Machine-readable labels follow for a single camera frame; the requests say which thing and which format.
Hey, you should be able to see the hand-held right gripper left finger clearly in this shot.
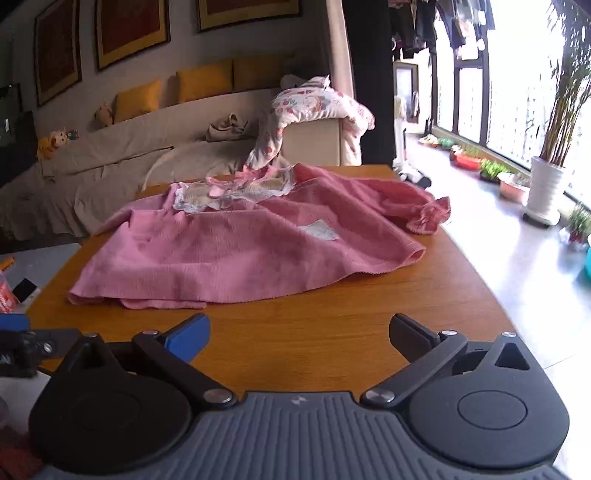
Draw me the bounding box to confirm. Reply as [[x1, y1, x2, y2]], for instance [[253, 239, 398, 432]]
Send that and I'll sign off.
[[58, 313, 237, 411]]

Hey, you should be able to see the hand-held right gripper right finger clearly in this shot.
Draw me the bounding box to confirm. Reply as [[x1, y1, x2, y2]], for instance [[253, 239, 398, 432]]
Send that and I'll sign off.
[[361, 314, 532, 409]]

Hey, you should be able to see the pink corduroy dress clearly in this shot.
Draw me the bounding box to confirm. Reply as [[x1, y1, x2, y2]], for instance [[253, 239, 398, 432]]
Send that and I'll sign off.
[[68, 162, 451, 310]]

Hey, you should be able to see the row of hanging clothes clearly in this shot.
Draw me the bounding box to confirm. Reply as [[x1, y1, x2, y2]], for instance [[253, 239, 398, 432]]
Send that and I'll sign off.
[[388, 0, 497, 61]]

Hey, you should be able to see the black white card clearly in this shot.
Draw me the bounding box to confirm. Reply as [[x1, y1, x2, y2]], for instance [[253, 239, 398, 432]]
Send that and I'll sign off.
[[13, 278, 40, 303]]

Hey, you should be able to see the grey side table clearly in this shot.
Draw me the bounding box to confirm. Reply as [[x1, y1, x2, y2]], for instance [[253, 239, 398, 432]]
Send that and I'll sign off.
[[0, 242, 83, 308]]

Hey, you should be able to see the red cloth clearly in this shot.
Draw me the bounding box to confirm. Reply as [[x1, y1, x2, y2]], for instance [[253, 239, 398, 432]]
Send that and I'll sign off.
[[0, 429, 44, 480]]

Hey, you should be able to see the dark fish tank stand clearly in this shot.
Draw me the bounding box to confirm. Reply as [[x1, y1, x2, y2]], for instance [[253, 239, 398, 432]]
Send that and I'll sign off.
[[0, 111, 38, 188]]

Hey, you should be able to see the pink basin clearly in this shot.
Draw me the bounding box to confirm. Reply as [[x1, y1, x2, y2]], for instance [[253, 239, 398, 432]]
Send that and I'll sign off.
[[499, 173, 532, 204]]

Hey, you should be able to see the red plant tray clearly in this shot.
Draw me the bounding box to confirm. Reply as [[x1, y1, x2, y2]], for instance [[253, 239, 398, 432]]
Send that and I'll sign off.
[[455, 148, 483, 171]]

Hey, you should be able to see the black grass tray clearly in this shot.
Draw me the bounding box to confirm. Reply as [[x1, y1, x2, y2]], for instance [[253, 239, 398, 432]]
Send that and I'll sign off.
[[479, 159, 506, 183]]

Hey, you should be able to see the beige covered sofa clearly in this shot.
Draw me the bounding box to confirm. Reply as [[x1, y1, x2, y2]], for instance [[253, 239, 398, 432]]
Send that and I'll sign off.
[[0, 58, 365, 241]]

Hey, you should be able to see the white floor cleaner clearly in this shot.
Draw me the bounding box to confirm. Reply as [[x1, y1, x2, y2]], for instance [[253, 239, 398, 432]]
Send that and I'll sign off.
[[392, 97, 432, 189]]

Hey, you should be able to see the small grass plant red pot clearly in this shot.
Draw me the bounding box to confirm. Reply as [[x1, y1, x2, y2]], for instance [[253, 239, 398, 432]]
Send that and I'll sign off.
[[561, 203, 591, 250]]

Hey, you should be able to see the bamboo plant in white pot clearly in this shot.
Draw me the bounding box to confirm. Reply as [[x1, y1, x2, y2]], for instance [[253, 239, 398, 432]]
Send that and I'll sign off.
[[524, 0, 591, 229]]

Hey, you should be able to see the beige crumpled cloth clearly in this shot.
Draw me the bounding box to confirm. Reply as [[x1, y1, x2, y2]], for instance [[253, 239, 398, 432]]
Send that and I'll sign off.
[[205, 113, 252, 141]]

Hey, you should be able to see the glass fish tank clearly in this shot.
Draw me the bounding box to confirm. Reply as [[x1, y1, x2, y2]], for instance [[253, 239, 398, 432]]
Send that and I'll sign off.
[[0, 82, 24, 117]]

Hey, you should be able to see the yellow cushion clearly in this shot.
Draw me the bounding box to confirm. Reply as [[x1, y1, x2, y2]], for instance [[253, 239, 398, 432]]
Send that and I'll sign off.
[[114, 78, 163, 123], [232, 55, 296, 93], [176, 59, 234, 103]]

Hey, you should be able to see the white framed cabinet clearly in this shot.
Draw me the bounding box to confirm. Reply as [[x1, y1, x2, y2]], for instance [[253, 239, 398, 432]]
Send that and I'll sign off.
[[393, 60, 421, 125]]

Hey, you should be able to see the floral white quilt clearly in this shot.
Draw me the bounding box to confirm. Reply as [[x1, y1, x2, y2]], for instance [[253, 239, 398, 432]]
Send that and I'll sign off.
[[245, 76, 376, 171]]

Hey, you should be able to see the black framed window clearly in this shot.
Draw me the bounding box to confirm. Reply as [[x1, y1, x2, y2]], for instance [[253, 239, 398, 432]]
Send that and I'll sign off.
[[431, 0, 591, 204]]

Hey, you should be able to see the beige curtain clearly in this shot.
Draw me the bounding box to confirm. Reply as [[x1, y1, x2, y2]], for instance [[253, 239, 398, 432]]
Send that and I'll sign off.
[[325, 0, 361, 167]]

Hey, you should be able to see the red framed wall picture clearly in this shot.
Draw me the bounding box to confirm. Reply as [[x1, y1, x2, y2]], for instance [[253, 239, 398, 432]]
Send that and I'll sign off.
[[196, 0, 303, 33], [95, 0, 171, 71], [33, 0, 83, 107]]

